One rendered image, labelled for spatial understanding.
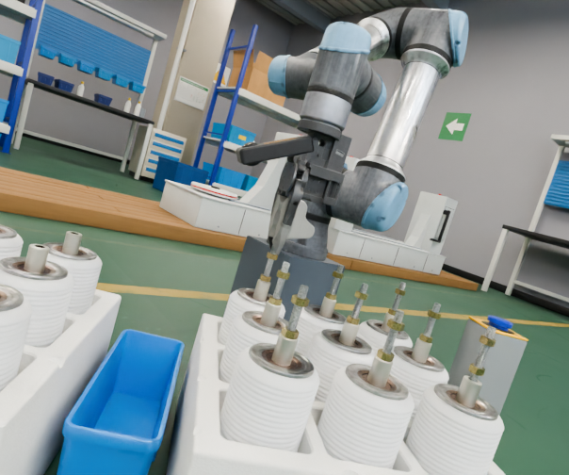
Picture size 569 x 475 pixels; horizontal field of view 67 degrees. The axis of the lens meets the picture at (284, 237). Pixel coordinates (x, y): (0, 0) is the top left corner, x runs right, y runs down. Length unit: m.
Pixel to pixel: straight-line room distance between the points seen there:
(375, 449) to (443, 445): 0.09
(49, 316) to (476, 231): 5.92
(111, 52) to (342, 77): 5.78
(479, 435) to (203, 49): 6.75
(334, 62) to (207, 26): 6.44
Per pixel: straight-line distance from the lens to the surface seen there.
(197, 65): 6.97
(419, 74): 1.06
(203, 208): 2.49
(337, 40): 0.70
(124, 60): 6.43
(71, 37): 6.30
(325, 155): 0.70
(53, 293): 0.58
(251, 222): 2.67
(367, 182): 0.94
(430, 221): 4.28
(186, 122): 6.88
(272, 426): 0.48
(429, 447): 0.58
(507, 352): 0.83
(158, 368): 0.84
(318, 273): 1.00
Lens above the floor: 0.44
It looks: 6 degrees down
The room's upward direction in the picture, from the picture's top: 17 degrees clockwise
